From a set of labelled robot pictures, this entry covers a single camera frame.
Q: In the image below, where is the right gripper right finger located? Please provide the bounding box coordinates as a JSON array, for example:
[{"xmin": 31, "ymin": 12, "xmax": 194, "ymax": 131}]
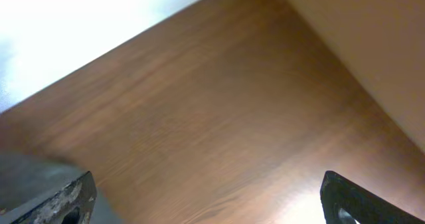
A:
[{"xmin": 320, "ymin": 170, "xmax": 424, "ymax": 224}]

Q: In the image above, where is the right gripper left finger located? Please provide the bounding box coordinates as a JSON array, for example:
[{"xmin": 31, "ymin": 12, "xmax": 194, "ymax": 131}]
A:
[{"xmin": 9, "ymin": 171, "xmax": 97, "ymax": 224}]

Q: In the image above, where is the grey plastic shopping basket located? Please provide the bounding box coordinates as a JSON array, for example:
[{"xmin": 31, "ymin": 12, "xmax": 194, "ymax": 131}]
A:
[{"xmin": 1, "ymin": 154, "xmax": 123, "ymax": 224}]

